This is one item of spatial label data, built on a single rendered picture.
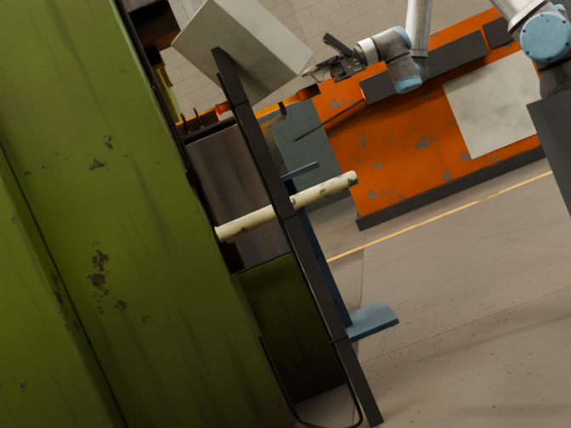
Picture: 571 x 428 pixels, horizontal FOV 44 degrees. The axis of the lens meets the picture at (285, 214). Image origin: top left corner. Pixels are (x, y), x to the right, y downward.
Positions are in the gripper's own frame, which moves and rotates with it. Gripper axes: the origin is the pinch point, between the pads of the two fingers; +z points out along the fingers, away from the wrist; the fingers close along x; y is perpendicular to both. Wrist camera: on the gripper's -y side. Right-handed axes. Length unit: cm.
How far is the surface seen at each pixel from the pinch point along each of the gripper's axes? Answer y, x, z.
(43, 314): 38, -55, 96
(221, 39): -9, -64, 23
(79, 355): 52, -54, 92
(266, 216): 38, -39, 31
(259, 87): 5, -55, 19
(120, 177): 12, -45, 64
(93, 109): -8, -45, 63
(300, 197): 37, -39, 20
